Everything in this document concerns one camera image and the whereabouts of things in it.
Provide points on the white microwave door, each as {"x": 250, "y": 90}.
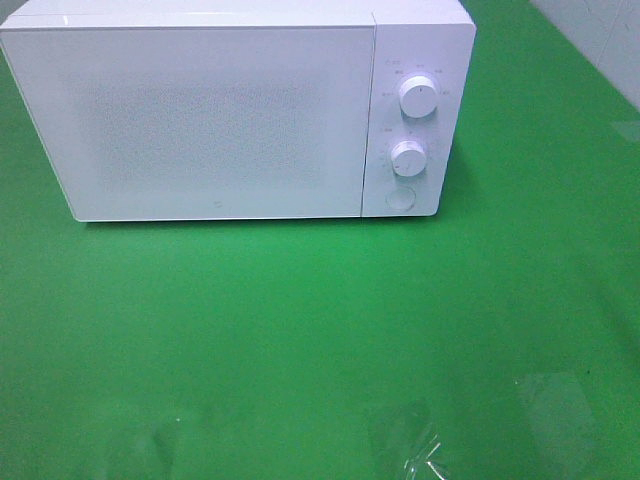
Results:
{"x": 200, "y": 123}

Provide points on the white partition panel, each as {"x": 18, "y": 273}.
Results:
{"x": 604, "y": 32}

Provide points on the white microwave knob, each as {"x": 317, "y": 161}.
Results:
{"x": 408, "y": 159}
{"x": 418, "y": 96}

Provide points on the white round door button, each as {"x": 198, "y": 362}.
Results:
{"x": 401, "y": 198}

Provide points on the white microwave oven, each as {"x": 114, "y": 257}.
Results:
{"x": 433, "y": 38}

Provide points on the green table mat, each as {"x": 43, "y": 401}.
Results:
{"x": 253, "y": 350}

